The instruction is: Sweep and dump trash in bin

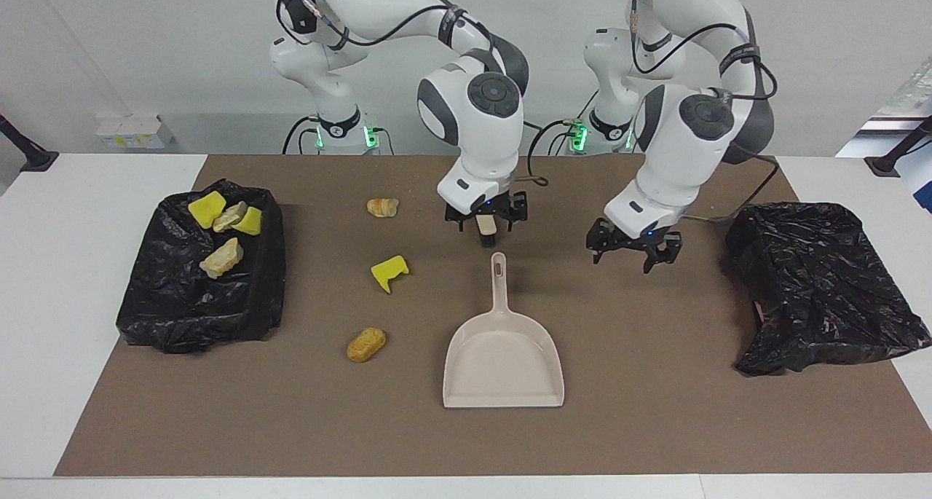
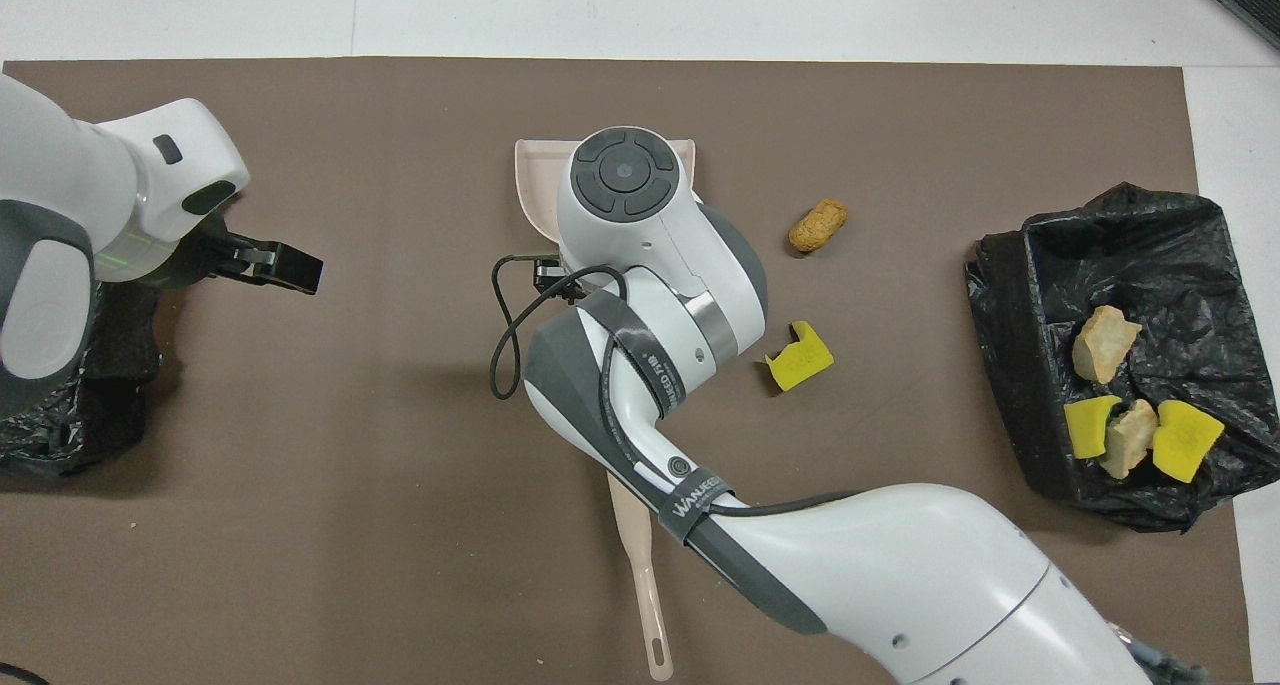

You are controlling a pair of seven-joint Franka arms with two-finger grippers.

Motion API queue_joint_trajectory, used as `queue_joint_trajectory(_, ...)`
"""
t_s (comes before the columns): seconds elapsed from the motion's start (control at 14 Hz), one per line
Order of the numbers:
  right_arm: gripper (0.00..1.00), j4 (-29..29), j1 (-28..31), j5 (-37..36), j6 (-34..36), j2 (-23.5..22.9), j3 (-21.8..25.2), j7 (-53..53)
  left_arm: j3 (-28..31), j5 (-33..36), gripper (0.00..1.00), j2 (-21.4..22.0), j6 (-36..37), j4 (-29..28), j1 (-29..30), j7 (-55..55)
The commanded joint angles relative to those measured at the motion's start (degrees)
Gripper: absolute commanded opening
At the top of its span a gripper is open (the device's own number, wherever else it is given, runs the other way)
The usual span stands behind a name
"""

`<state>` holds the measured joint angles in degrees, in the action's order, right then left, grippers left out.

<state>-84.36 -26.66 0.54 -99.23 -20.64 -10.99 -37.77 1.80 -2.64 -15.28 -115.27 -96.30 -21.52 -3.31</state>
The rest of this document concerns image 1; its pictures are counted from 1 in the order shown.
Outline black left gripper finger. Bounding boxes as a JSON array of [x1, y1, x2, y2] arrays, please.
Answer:
[[641, 231, 684, 275], [586, 219, 620, 265]]

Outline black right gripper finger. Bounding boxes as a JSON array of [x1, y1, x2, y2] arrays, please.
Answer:
[[444, 202, 475, 234], [502, 192, 529, 232]]

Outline notched yellow sponge piece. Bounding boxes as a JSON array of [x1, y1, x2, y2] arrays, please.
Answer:
[[370, 254, 410, 294]]

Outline beige plastic dustpan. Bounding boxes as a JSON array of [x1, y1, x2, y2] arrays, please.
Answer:
[[443, 252, 566, 409]]

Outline brown peanut shaped bread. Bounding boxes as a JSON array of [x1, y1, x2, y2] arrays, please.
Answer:
[[346, 327, 387, 364]]

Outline smooth yellow sponge piece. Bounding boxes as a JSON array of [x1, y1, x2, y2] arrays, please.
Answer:
[[232, 205, 264, 236]]

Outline pale crumbly bread chunk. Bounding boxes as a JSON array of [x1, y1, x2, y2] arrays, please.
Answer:
[[212, 201, 249, 233]]

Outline striped orange bread chunk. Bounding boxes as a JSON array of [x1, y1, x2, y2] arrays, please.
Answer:
[[199, 237, 245, 280]]

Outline bumpy yellow sponge piece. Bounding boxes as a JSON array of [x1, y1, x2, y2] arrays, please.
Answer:
[[187, 190, 227, 230]]

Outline black bag lined trash bin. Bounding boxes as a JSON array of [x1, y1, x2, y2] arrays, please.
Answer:
[[115, 178, 287, 355], [724, 202, 932, 377]]

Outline brown table mat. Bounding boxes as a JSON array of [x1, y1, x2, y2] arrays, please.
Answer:
[[53, 154, 932, 478]]

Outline black clamp stand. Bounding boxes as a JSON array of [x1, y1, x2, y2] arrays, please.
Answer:
[[864, 117, 932, 178], [0, 114, 60, 173]]

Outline blue panel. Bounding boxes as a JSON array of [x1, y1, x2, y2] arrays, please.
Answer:
[[905, 157, 932, 214]]

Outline green patterned poster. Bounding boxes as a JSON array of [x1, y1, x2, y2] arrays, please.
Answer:
[[877, 66, 932, 117]]

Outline white power strip box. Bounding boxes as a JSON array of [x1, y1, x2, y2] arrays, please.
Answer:
[[96, 113, 175, 150]]

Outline black left base cable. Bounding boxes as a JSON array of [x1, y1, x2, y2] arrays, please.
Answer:
[[529, 117, 583, 156]]

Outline black base cable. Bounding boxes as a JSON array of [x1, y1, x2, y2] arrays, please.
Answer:
[[282, 115, 319, 156], [529, 117, 583, 156]]

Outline black right base cable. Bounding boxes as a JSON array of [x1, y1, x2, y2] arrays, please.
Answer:
[[282, 115, 319, 156]]

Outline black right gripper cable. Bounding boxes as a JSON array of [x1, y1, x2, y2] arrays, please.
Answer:
[[291, 0, 550, 190]]

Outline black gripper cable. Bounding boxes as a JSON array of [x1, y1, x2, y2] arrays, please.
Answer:
[[291, 0, 550, 190], [630, 0, 780, 223]]

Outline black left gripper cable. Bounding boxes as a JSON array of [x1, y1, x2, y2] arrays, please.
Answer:
[[630, 0, 780, 223]]

